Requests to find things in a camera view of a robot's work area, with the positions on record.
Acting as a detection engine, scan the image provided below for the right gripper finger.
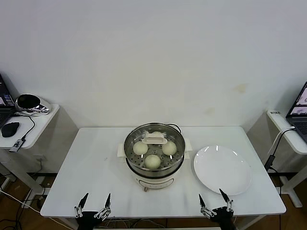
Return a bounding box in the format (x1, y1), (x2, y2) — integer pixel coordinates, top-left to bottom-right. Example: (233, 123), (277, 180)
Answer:
(198, 194), (216, 218)
(218, 188), (235, 214)

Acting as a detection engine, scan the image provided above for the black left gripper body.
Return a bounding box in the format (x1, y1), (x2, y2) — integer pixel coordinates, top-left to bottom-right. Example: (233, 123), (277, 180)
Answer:
(77, 211), (106, 230)

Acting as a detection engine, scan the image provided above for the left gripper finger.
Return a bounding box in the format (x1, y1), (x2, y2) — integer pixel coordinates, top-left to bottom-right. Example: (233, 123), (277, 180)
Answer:
(73, 193), (89, 218)
(94, 193), (112, 219)

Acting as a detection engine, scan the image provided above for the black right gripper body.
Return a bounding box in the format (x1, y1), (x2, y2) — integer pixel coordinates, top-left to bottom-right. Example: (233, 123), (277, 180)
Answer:
(211, 207), (237, 230)

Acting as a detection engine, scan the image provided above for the glass lid cream handle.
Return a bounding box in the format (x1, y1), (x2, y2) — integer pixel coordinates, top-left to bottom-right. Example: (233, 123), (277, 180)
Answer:
(124, 123), (185, 170)

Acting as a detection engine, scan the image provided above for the perforated steel steamer basket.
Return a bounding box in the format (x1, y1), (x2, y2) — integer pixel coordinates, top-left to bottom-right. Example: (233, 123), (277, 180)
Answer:
(123, 122), (186, 177)

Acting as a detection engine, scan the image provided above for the white round plate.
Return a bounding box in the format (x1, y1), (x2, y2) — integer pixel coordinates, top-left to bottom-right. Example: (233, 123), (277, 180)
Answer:
(193, 145), (252, 196)

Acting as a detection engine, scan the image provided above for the cream electric cooker base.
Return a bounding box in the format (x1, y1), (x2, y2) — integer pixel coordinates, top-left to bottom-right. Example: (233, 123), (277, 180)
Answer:
(117, 138), (193, 193)

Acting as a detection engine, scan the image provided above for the black inline adapter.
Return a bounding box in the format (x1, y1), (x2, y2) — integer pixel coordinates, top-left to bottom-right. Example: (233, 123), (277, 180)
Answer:
(263, 155), (276, 170)

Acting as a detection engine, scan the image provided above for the white side table with label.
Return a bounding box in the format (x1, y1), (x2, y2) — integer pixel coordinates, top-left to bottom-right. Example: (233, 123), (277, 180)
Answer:
(266, 110), (307, 208)

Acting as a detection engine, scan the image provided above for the grey usb hub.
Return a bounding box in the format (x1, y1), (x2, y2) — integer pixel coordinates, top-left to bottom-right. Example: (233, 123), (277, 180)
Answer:
(9, 138), (26, 153)

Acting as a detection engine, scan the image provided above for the white side table with mouse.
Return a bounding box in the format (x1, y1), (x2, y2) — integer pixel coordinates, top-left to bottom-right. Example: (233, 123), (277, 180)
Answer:
(0, 103), (60, 202)

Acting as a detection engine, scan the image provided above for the black computer mouse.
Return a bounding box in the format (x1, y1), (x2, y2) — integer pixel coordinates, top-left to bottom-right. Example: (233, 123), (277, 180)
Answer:
(1, 121), (21, 138)

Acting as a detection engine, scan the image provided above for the grey laptop lit screen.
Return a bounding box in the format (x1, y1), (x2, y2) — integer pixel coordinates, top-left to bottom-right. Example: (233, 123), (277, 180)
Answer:
(285, 80), (307, 142)

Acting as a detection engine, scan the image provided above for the black laptop dark screen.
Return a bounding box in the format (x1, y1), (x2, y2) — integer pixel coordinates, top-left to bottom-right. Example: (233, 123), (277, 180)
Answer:
(0, 73), (16, 129)

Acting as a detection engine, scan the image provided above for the tangled wires bundle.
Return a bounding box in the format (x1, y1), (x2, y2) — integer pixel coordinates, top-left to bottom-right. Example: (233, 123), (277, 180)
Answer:
(105, 217), (166, 228)

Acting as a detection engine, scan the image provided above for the white floor cable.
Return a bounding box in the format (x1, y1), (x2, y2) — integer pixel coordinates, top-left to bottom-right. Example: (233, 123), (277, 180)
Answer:
(0, 189), (41, 214)

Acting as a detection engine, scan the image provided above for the white laptop cable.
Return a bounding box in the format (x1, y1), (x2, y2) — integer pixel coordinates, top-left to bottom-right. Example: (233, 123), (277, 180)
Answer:
(268, 126), (296, 155)

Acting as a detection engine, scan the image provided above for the black cooker power cord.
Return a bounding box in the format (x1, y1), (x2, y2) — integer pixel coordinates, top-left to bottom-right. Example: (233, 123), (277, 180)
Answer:
(165, 123), (182, 133)

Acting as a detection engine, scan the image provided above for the thin black hub cable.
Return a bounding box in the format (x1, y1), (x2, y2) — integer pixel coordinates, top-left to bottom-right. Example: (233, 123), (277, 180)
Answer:
(12, 112), (36, 142)

